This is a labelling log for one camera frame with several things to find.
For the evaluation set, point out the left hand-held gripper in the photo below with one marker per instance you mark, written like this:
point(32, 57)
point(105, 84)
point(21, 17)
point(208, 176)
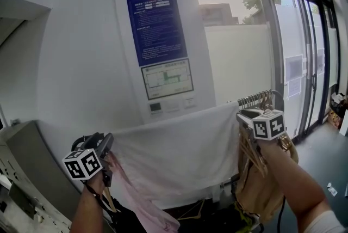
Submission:
point(81, 165)

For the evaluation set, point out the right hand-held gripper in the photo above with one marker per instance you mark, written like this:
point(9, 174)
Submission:
point(269, 125)

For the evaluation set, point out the black clothes rack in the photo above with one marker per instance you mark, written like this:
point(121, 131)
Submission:
point(278, 93)

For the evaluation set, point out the white cloth garment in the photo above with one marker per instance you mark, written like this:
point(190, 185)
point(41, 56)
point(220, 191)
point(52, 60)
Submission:
point(176, 150)

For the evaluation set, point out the person's left forearm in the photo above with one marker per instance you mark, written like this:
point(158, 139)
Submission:
point(87, 210)

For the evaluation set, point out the person's right forearm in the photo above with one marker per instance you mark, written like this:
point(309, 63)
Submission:
point(293, 180)

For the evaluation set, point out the bunch of wooden hangers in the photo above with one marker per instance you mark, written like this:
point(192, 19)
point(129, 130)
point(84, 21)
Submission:
point(253, 155)

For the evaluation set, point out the white paper door notice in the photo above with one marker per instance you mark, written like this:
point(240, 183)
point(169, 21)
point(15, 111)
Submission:
point(294, 88)

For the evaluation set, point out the large glass window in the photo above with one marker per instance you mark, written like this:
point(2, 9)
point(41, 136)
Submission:
point(239, 63)

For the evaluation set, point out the grey framed door notice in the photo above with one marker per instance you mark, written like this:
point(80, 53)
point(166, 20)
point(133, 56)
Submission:
point(294, 68)

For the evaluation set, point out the pink garment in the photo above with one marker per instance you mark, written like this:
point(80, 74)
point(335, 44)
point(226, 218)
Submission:
point(141, 199)

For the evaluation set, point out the tan garment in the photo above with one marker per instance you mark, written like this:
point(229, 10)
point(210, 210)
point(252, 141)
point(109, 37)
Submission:
point(261, 193)

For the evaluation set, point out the grey metal cabinet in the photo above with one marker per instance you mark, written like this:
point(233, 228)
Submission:
point(27, 172)

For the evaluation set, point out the framed floor plan sign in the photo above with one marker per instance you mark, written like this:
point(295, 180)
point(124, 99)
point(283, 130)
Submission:
point(167, 79)

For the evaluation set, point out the narrow paper door notice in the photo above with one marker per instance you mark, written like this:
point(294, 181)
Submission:
point(320, 61)

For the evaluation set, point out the glass sliding door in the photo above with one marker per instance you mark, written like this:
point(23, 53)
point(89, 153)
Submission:
point(293, 36)

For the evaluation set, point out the white board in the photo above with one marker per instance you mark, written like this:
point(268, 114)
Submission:
point(344, 123)

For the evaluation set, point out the single wooden hanger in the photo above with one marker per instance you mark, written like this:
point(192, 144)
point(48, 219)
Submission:
point(191, 211)

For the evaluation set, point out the white paper scrap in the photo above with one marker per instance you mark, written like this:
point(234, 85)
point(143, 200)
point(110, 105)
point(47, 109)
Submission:
point(332, 189)

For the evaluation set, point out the person's white sleeve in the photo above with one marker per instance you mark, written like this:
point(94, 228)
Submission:
point(324, 223)

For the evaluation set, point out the small black wall panel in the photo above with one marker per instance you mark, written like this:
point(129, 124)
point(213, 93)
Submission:
point(155, 107)

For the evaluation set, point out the blue wall poster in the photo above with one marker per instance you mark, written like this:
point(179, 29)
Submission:
point(156, 27)

